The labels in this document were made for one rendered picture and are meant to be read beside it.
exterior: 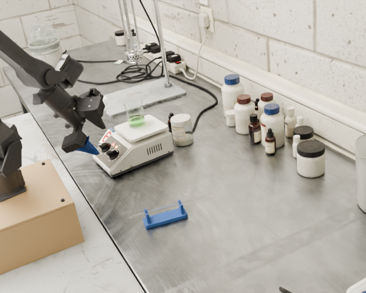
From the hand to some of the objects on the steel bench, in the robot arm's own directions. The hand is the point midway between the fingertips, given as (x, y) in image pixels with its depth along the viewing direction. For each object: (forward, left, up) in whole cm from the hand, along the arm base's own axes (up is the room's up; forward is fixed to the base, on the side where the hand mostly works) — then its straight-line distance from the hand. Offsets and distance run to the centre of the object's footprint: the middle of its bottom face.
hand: (93, 133), depth 131 cm
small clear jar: (+44, -2, -14) cm, 46 cm away
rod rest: (+2, -29, -12) cm, 32 cm away
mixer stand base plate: (+35, +42, -16) cm, 57 cm away
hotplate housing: (+12, +2, -14) cm, 19 cm away
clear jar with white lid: (+27, -1, -14) cm, 30 cm away
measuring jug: (+42, -59, -11) cm, 73 cm away
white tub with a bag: (+25, +107, -20) cm, 112 cm away
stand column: (+47, +40, -16) cm, 64 cm away
